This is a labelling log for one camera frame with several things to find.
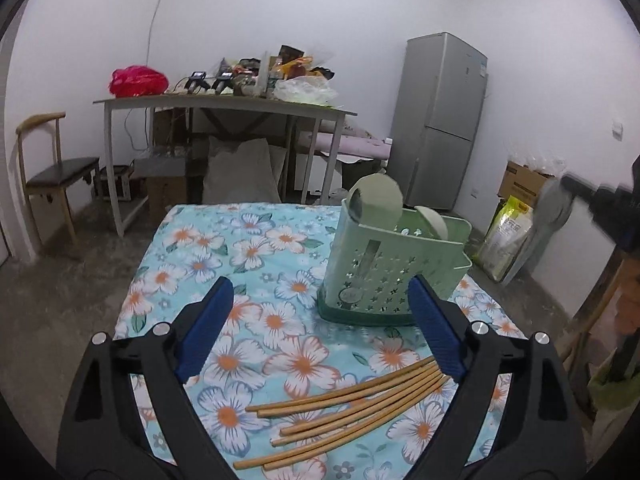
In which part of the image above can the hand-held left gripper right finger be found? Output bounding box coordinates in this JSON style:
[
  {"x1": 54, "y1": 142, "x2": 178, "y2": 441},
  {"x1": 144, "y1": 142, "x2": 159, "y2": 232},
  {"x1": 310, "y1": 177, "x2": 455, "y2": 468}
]
[{"x1": 407, "y1": 274, "x2": 586, "y2": 480}]

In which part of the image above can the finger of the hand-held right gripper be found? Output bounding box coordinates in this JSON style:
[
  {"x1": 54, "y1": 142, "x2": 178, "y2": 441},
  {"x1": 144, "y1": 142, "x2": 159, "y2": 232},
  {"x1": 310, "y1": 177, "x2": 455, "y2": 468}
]
[{"x1": 562, "y1": 172, "x2": 633, "y2": 211}]

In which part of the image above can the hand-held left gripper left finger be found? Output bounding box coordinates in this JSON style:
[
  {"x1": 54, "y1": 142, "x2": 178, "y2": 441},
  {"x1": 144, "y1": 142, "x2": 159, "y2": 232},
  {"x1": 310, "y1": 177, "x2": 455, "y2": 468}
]
[{"x1": 56, "y1": 276, "x2": 236, "y2": 480}]

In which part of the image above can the bundle of bamboo chopsticks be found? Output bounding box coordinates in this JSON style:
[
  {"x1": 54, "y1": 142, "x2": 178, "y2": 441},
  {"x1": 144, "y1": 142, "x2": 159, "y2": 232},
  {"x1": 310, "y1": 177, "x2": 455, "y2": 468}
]
[{"x1": 232, "y1": 355, "x2": 451, "y2": 472}]

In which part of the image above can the green plastic utensil holder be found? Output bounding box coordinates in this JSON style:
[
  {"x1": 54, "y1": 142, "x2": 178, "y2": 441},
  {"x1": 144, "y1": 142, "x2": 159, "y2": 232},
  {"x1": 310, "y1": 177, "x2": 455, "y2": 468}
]
[{"x1": 316, "y1": 197, "x2": 473, "y2": 327}]

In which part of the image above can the pale green rice spoon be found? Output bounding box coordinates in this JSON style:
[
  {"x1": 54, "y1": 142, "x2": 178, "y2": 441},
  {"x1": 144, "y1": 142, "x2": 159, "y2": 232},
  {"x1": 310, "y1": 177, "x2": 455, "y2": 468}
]
[{"x1": 417, "y1": 206, "x2": 449, "y2": 242}]

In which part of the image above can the blue floral quilt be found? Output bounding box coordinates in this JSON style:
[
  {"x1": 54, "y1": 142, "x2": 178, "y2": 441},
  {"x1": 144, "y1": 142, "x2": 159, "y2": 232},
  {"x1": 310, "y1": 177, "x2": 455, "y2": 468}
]
[{"x1": 112, "y1": 203, "x2": 526, "y2": 480}]

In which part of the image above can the cardboard box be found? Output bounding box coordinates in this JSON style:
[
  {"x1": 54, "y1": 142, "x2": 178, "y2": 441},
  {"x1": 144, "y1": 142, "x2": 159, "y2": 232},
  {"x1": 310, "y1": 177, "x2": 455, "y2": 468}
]
[{"x1": 497, "y1": 160, "x2": 556, "y2": 206}]

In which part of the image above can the yellow-white rice bag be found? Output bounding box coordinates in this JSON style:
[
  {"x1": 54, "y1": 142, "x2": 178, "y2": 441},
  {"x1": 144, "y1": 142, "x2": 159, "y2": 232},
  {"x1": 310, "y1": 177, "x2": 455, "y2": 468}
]
[{"x1": 472, "y1": 196, "x2": 538, "y2": 283}]

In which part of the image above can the grey fabric sack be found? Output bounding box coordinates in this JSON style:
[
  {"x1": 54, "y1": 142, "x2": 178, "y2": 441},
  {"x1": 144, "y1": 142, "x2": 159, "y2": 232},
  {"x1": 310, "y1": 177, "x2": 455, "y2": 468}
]
[{"x1": 202, "y1": 136, "x2": 288, "y2": 206}]

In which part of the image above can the green cloth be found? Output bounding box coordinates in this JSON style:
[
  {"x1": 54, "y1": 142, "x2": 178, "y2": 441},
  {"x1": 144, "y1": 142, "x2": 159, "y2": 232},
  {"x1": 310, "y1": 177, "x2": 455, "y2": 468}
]
[{"x1": 589, "y1": 347, "x2": 640, "y2": 411}]

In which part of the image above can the grey box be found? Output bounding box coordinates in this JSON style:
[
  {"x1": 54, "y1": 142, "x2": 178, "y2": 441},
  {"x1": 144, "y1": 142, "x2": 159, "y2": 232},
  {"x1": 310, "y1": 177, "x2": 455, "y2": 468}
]
[{"x1": 134, "y1": 156, "x2": 188, "y2": 181}]

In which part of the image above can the silver refrigerator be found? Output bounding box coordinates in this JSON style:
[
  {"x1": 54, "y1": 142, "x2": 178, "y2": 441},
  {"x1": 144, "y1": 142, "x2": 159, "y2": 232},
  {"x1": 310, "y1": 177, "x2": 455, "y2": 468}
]
[{"x1": 387, "y1": 32, "x2": 490, "y2": 212}]

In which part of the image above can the small dark stool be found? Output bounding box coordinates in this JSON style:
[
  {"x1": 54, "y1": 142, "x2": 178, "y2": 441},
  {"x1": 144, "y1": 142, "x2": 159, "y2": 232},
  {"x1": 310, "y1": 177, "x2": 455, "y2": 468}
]
[{"x1": 94, "y1": 164, "x2": 135, "y2": 204}]

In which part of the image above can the pink rolled mat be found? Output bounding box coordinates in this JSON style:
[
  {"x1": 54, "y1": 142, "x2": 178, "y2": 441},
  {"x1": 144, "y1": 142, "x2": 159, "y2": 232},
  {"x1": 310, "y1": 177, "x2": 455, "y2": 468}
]
[{"x1": 297, "y1": 130, "x2": 392, "y2": 162}]

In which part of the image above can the floral rolled cloth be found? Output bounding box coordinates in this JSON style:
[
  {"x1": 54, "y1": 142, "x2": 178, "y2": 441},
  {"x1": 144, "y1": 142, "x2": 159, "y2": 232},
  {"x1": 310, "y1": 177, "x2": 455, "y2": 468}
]
[{"x1": 342, "y1": 122, "x2": 381, "y2": 140}]

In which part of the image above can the wooden chair with dark seat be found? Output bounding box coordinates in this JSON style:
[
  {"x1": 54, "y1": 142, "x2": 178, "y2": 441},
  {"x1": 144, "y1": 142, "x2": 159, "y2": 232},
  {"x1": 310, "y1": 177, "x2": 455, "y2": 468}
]
[{"x1": 15, "y1": 111, "x2": 101, "y2": 256}]

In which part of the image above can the grey table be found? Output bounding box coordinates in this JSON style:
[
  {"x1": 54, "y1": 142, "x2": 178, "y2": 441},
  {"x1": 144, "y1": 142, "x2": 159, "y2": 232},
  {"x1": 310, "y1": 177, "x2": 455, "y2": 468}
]
[{"x1": 92, "y1": 94, "x2": 358, "y2": 238}]

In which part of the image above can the white plastic bag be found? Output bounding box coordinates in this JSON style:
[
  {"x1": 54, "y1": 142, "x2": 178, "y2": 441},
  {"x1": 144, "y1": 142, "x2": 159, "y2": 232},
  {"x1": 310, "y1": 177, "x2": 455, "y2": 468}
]
[{"x1": 272, "y1": 76, "x2": 338, "y2": 107}]

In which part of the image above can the red plastic bag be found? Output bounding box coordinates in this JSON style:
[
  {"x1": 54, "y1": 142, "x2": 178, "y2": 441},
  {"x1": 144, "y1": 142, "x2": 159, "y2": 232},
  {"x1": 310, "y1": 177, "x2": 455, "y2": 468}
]
[{"x1": 109, "y1": 65, "x2": 170, "y2": 98}]

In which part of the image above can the yellow bag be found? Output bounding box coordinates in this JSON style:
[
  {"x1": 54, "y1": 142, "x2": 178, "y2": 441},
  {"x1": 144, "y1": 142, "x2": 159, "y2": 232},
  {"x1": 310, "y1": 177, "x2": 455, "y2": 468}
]
[{"x1": 282, "y1": 59, "x2": 332, "y2": 82}]

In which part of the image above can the wall cable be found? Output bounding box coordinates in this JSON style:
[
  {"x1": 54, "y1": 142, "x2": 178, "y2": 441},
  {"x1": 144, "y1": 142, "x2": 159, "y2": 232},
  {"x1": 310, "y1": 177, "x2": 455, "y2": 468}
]
[{"x1": 145, "y1": 0, "x2": 176, "y2": 68}]

